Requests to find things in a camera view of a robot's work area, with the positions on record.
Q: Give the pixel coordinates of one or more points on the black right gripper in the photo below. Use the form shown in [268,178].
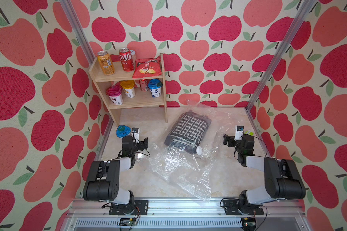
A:
[232,140]

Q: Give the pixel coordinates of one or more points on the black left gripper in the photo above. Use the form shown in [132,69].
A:
[140,144]

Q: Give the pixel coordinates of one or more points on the clear plastic vacuum bag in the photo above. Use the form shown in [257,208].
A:
[186,152]

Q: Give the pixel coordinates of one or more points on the houndstooth black white scarf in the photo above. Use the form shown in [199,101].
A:
[188,132]

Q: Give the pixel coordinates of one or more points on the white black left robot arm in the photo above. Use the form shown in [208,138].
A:
[103,179]

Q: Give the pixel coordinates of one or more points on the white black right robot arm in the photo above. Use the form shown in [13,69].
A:
[282,180]

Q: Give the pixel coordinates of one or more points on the white round bag valve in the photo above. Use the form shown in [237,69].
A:
[199,150]

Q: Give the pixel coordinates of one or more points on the red chips bag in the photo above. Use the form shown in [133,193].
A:
[146,68]

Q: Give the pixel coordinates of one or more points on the green white small box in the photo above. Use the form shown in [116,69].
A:
[249,132]

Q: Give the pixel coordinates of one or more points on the blue lid cup on table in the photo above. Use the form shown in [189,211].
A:
[123,131]

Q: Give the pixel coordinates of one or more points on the pink lid cup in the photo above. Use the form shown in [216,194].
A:
[115,94]

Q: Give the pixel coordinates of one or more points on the wooden two-tier shelf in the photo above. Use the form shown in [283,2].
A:
[130,98]

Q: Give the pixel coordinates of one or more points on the yellow lid cup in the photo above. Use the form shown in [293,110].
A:
[128,87]

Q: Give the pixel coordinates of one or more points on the small red can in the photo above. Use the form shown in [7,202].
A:
[144,84]

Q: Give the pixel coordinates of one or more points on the blue lid cup on shelf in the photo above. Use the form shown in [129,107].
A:
[155,87]

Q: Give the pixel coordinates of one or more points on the orange soda can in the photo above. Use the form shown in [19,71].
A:
[105,63]

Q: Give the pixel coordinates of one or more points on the red cola can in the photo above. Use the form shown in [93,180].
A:
[126,59]

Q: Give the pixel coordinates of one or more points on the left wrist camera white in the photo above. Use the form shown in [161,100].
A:
[135,134]

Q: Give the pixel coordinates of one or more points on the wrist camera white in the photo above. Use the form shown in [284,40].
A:
[135,134]
[239,132]

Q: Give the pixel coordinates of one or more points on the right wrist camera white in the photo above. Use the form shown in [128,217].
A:
[239,132]

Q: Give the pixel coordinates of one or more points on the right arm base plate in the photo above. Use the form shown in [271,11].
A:
[233,206]

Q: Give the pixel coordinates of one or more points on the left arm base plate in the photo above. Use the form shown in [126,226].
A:
[138,207]

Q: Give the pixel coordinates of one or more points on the aluminium front rail frame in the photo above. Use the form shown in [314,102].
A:
[186,214]

